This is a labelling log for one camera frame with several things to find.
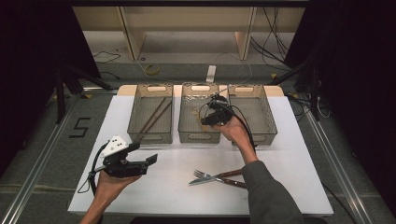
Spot person's right hand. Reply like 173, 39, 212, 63
214, 117, 250, 148

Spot wooden-handled fork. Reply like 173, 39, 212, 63
192, 168, 249, 189

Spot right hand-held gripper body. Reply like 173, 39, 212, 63
200, 88, 235, 127

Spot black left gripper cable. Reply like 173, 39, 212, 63
77, 143, 109, 196

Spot white power strip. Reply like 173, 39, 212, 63
205, 64, 217, 84

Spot person's left hand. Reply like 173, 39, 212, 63
93, 169, 142, 202

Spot transparent grey plastic bin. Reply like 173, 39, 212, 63
226, 83, 278, 147
177, 81, 222, 145
126, 83, 175, 146

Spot wooden-handled table knife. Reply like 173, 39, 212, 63
188, 168, 244, 187

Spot black curtain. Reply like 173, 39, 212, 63
283, 0, 396, 216
0, 0, 102, 176

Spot thin black floor cable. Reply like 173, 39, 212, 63
92, 50, 122, 65

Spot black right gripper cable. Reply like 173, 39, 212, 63
198, 102, 259, 147

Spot aluminium floor rail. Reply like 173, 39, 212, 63
0, 92, 82, 224
302, 106, 374, 224

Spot black metal stand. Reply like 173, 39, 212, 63
55, 65, 114, 125
268, 59, 322, 121

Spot bundle of black cables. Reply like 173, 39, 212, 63
249, 7, 291, 63

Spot thin white cable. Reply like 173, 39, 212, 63
214, 51, 253, 86

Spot dark brown chopstick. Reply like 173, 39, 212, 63
142, 101, 173, 135
137, 97, 167, 135

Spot yellow tape roll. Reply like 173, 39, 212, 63
145, 63, 161, 76

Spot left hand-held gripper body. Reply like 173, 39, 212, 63
101, 134, 149, 179

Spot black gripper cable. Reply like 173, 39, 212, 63
77, 143, 109, 196
198, 102, 259, 147

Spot light wooden shelf unit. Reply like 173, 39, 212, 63
72, 6, 306, 62

